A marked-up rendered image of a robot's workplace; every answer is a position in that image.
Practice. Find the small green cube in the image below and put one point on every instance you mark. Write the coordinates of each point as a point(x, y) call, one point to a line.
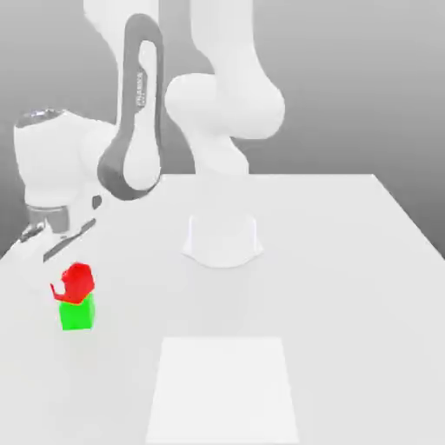
point(76, 315)

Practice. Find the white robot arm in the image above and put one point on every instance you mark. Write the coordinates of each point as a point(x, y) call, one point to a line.
point(222, 104)

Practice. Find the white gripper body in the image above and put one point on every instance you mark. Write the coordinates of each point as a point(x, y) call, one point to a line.
point(71, 248)

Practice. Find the small red cube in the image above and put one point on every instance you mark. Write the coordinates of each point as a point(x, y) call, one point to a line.
point(79, 282)

